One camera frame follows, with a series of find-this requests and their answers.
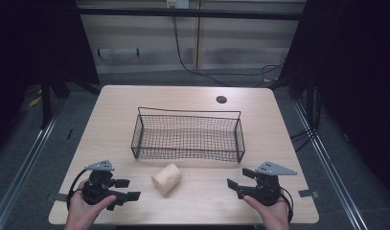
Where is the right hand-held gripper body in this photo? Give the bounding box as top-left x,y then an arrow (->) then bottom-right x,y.
236,160 -> 298,207

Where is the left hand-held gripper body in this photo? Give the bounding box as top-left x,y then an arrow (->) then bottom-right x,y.
81,159 -> 126,212

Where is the light wooden cylinder block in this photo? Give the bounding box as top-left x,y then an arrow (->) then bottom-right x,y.
150,163 -> 183,196

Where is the black wire mesh basket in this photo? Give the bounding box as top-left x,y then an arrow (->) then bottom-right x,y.
130,106 -> 246,164

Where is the person's right hand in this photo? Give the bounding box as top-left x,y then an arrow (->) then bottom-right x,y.
242,195 -> 291,230

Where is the person's left hand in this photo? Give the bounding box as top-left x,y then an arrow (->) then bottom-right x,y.
63,179 -> 118,230

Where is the black metal stand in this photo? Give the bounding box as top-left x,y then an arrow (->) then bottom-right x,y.
39,72 -> 54,130

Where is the yellow floor tape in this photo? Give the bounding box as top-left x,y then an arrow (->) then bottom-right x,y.
28,95 -> 43,108

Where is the black curtain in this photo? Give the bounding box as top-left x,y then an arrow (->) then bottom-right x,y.
0,0 -> 101,157
268,0 -> 390,205

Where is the black horizontal bar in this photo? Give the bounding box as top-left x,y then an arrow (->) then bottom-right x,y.
77,7 -> 308,21

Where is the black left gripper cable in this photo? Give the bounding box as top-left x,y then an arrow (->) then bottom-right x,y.
66,168 -> 89,212

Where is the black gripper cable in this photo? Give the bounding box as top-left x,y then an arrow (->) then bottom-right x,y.
66,168 -> 89,212
279,186 -> 295,224

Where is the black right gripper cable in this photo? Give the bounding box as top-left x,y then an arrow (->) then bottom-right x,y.
279,186 -> 295,224

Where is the metal floor rail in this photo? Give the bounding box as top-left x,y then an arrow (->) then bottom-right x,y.
0,97 -> 68,230
292,99 -> 372,230

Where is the black floor cables bundle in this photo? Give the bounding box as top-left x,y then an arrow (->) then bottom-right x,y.
289,124 -> 322,153

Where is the long black wall cable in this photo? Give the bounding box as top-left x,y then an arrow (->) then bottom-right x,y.
171,8 -> 285,88

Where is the white wall socket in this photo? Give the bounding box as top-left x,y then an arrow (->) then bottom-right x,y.
165,0 -> 191,10

